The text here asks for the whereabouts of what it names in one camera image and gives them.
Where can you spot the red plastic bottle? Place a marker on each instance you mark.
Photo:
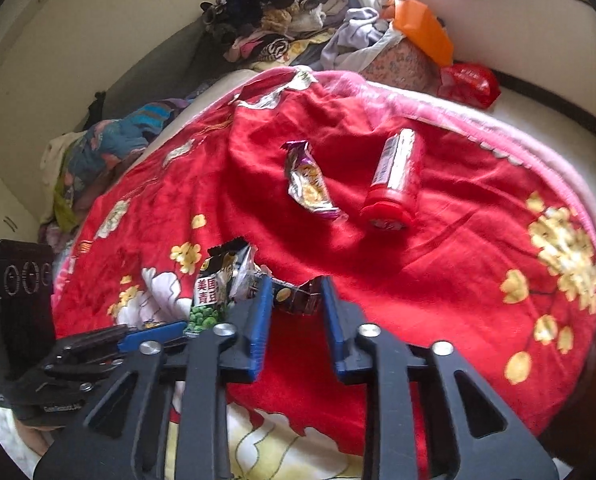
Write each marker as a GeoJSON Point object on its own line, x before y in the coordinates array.
{"type": "Point", "coordinates": [393, 185]}

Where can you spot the black gold snack wrapper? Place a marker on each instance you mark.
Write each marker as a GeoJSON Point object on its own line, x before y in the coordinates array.
{"type": "Point", "coordinates": [298, 300]}

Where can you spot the pink floral bag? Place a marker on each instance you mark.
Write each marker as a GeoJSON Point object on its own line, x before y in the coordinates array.
{"type": "Point", "coordinates": [403, 67]}

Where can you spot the small purple snack wrapper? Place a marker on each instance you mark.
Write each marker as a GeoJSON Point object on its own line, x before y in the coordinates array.
{"type": "Point", "coordinates": [308, 180]}

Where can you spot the green snack wrapper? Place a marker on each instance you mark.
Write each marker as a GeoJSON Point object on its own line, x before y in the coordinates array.
{"type": "Point", "coordinates": [210, 295]}

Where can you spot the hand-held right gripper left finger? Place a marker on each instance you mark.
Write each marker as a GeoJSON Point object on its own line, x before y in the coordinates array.
{"type": "Point", "coordinates": [258, 327]}

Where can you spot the lavender garment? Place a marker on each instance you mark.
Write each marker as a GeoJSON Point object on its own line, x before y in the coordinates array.
{"type": "Point", "coordinates": [358, 30]}

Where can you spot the pile of clothes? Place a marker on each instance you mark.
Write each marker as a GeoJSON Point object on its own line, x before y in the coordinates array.
{"type": "Point", "coordinates": [268, 20]}

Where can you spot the red plastic bag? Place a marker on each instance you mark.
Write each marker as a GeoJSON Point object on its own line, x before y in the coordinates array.
{"type": "Point", "coordinates": [468, 85]}

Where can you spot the orange bag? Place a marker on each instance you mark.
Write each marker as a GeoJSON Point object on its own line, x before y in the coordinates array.
{"type": "Point", "coordinates": [423, 30]}

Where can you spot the red floral blanket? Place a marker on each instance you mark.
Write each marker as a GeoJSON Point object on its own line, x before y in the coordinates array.
{"type": "Point", "coordinates": [428, 260]}

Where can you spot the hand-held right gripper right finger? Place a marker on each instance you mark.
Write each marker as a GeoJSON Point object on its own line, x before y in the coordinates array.
{"type": "Point", "coordinates": [334, 332]}

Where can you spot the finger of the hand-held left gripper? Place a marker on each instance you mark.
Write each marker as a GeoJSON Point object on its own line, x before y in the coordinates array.
{"type": "Point", "coordinates": [153, 334]}

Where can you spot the person's left hand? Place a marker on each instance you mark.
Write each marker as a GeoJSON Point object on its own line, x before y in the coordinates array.
{"type": "Point", "coordinates": [38, 435]}

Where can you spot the beige mattress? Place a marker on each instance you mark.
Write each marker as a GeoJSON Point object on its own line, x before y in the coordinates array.
{"type": "Point", "coordinates": [228, 85]}

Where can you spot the blue patterned cloth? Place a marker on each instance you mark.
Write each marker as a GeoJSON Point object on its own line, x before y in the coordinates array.
{"type": "Point", "coordinates": [118, 135]}

